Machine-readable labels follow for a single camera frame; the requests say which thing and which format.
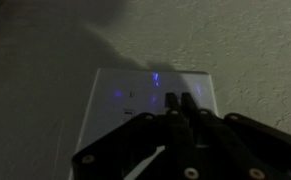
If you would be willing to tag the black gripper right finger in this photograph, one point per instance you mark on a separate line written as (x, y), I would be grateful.
(238, 146)

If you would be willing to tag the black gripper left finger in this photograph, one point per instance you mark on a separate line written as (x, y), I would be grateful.
(141, 146)

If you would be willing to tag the white double switch wall plate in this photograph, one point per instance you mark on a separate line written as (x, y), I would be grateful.
(125, 90)

